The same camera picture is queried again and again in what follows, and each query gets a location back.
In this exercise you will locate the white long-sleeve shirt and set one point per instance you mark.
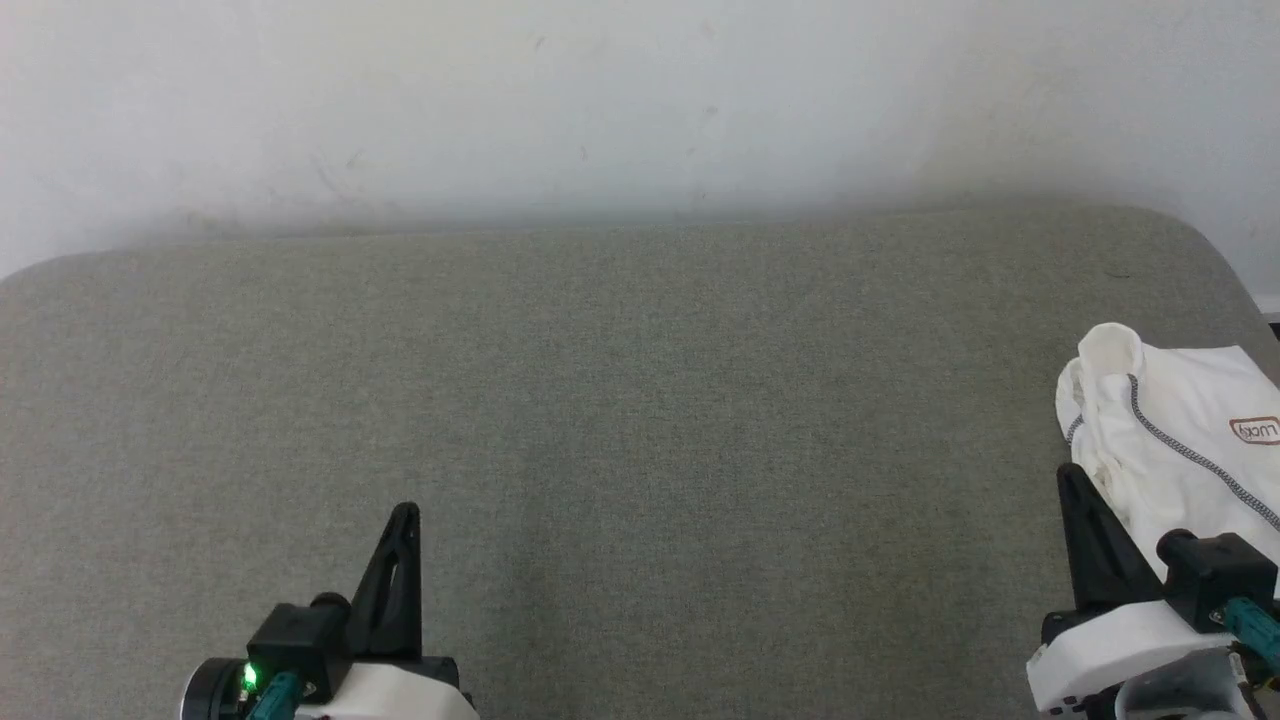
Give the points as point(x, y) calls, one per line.
point(1180, 420)

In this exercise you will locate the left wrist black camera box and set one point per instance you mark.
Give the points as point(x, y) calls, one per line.
point(295, 635)

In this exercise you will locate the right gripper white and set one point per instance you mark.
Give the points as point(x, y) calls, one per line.
point(1110, 645)

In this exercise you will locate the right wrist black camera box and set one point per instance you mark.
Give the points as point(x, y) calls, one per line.
point(1215, 580)

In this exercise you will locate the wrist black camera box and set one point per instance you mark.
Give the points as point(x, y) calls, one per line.
point(1215, 580)
point(295, 635)

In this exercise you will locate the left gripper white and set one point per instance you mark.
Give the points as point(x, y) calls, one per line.
point(400, 702)

